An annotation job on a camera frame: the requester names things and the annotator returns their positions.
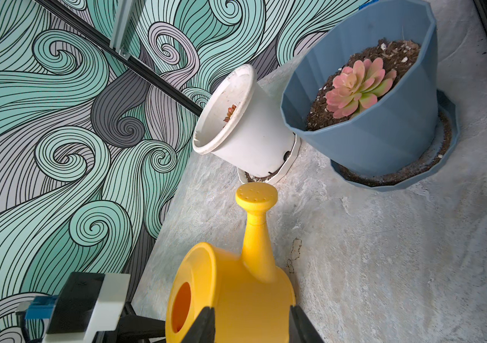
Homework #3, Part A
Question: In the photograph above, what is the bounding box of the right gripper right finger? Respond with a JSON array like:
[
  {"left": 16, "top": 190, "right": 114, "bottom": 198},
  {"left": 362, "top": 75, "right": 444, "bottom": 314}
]
[{"left": 289, "top": 305, "right": 324, "bottom": 343}]

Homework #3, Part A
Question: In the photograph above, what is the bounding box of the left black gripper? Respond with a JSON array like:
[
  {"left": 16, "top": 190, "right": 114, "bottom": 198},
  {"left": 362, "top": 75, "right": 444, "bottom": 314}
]
[{"left": 93, "top": 302, "right": 166, "bottom": 343}]

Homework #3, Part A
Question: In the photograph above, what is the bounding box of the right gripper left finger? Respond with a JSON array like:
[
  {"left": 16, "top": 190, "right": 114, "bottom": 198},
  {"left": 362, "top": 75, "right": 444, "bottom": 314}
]
[{"left": 181, "top": 307, "right": 216, "bottom": 343}]

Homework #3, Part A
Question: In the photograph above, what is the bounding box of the yellow watering can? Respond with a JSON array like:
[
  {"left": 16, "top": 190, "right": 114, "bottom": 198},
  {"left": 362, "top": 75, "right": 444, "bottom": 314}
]
[{"left": 165, "top": 183, "right": 296, "bottom": 342}]

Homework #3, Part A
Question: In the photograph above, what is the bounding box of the red-green succulent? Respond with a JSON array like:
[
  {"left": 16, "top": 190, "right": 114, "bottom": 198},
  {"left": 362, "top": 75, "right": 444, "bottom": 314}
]
[{"left": 223, "top": 104, "right": 237, "bottom": 123}]

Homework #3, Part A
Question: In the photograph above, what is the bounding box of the pink succulent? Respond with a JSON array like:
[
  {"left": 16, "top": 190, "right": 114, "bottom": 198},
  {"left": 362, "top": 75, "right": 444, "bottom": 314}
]
[{"left": 325, "top": 58, "right": 397, "bottom": 119}]

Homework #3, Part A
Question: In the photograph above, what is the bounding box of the white pot saucer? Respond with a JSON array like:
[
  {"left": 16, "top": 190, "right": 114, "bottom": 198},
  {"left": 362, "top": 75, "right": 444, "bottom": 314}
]
[{"left": 237, "top": 134, "right": 301, "bottom": 185}]

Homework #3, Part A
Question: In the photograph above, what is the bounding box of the white flower pot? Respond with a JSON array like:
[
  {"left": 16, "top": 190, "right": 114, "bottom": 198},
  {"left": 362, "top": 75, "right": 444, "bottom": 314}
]
[{"left": 193, "top": 64, "right": 294, "bottom": 177}]

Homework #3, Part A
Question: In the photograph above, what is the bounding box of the blue-grey pot saucer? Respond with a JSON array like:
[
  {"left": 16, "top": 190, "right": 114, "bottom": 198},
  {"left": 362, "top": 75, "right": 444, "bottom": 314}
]
[{"left": 331, "top": 90, "right": 460, "bottom": 192}]

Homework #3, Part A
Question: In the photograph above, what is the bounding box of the blue-grey flower pot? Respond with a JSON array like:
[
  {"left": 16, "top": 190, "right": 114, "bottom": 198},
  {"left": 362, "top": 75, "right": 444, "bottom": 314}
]
[{"left": 280, "top": 0, "right": 438, "bottom": 177}]

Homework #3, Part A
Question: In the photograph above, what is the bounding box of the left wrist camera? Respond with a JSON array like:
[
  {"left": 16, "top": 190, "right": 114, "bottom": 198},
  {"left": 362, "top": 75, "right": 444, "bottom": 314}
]
[{"left": 16, "top": 272, "right": 131, "bottom": 342}]

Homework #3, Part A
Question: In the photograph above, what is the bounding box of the aluminium wall rail back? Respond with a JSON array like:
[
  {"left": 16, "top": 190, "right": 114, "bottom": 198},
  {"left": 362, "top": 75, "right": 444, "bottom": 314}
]
[{"left": 109, "top": 0, "right": 134, "bottom": 60}]

